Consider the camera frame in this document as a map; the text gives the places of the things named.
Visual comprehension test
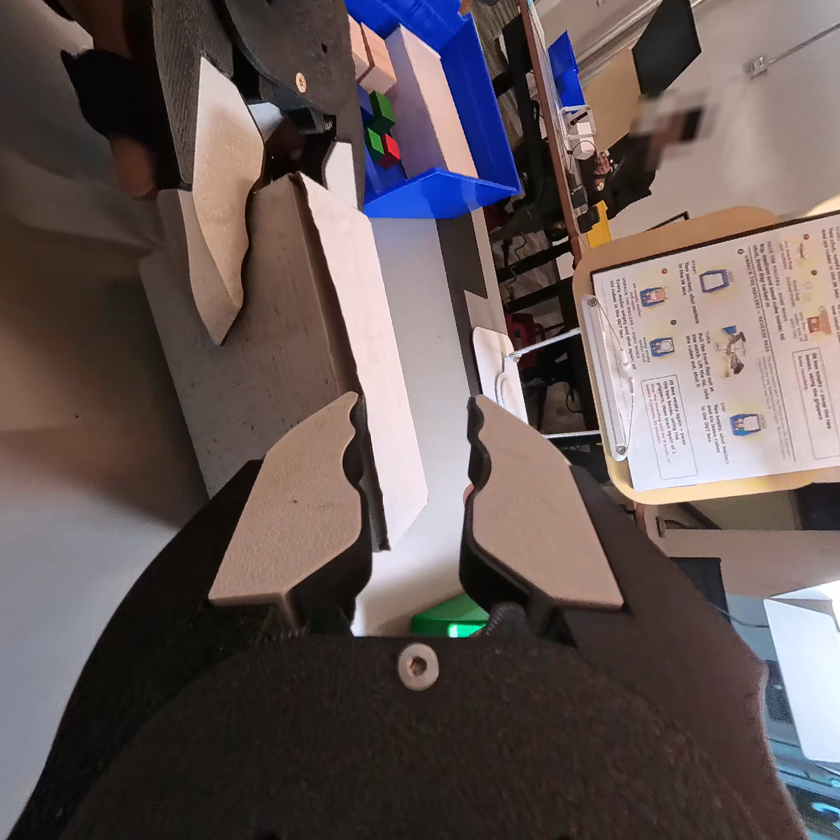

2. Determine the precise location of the plain wooden cube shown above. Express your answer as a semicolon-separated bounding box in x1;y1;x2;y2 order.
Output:
360;23;399;94

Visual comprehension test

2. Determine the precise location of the grey desk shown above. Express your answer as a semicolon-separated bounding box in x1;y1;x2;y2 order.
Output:
0;0;526;821

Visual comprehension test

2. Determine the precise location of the green plastic bin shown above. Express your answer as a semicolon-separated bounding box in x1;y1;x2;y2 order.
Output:
411;594;490;637

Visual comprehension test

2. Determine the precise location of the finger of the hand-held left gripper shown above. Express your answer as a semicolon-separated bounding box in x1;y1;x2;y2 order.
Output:
325;141;366;211
177;56;266;345

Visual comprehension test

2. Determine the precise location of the person's left hand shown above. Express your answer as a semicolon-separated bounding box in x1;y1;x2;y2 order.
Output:
62;46;162;198

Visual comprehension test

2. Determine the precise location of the white rectangular object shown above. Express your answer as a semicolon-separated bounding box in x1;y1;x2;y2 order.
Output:
763;581;840;763

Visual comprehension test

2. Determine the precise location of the white cardboard mailer box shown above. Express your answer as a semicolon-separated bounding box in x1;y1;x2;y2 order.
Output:
138;172;429;552
386;25;479;179

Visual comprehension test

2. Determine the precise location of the printed instruction sheet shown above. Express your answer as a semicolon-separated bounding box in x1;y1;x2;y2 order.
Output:
591;213;840;493

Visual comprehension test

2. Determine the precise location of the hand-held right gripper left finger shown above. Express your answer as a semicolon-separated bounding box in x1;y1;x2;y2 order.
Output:
209;392;374;611

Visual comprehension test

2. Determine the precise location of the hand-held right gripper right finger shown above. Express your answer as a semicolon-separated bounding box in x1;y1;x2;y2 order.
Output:
459;395;624;611

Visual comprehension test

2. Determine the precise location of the red backpack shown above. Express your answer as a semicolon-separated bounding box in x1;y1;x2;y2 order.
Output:
505;314;547;370

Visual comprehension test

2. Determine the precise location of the small blue plastic bin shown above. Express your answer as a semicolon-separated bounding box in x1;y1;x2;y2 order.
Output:
548;31;586;110

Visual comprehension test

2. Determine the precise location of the black monitor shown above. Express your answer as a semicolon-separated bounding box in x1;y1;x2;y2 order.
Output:
632;0;703;97

